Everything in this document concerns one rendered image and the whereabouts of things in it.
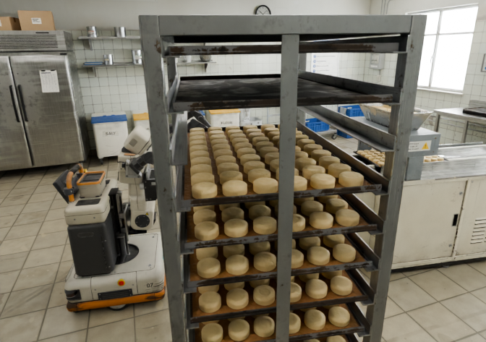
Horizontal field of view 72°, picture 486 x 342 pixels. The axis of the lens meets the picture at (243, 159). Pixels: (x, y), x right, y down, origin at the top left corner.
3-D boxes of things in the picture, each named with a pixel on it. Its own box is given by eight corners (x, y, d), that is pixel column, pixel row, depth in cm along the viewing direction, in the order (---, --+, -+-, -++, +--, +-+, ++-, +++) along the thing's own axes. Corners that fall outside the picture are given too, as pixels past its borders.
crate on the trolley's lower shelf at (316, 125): (317, 126, 710) (317, 117, 704) (329, 130, 678) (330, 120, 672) (295, 129, 687) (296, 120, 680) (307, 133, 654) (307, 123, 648)
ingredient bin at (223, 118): (212, 152, 606) (210, 110, 582) (206, 144, 664) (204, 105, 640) (241, 150, 620) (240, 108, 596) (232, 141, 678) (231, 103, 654)
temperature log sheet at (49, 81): (60, 92, 478) (56, 69, 469) (59, 92, 476) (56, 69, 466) (43, 92, 472) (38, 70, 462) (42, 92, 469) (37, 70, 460)
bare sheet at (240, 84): (180, 80, 113) (179, 76, 113) (294, 77, 119) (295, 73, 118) (173, 111, 57) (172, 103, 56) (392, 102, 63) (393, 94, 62)
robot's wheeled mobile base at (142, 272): (66, 316, 232) (59, 285, 224) (88, 262, 292) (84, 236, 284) (165, 302, 244) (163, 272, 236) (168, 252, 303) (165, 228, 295)
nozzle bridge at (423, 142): (379, 151, 315) (383, 115, 304) (433, 178, 247) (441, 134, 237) (346, 153, 310) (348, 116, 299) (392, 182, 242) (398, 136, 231)
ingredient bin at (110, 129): (97, 165, 546) (90, 119, 522) (98, 155, 602) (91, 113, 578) (132, 161, 564) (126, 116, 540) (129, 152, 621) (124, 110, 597)
